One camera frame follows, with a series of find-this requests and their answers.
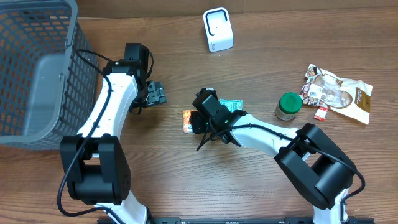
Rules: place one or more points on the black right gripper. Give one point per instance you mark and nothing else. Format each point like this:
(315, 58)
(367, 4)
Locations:
(197, 122)

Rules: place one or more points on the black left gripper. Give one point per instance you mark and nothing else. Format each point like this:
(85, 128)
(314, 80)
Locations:
(156, 94)

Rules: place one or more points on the teal orange snack packet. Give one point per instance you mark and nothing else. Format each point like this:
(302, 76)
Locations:
(232, 105)

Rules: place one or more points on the small orange white box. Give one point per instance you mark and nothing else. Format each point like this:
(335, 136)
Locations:
(187, 124)

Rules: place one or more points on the red snack stick packet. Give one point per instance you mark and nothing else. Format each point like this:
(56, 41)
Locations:
(321, 113)

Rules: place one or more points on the beige brown snack bag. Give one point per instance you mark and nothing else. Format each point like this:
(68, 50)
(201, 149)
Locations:
(348, 97)

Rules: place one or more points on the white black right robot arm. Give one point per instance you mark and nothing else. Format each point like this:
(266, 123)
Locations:
(319, 170)

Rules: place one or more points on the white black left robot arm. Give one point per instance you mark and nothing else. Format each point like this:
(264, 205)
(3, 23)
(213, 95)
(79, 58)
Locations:
(97, 175)

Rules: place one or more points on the white barcode scanner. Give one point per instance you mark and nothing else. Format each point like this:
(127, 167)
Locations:
(218, 29)

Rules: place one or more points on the grey plastic mesh basket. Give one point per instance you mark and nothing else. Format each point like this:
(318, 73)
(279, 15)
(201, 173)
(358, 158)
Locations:
(48, 75)

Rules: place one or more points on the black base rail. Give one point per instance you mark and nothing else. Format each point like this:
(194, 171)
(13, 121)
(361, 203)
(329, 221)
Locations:
(286, 220)

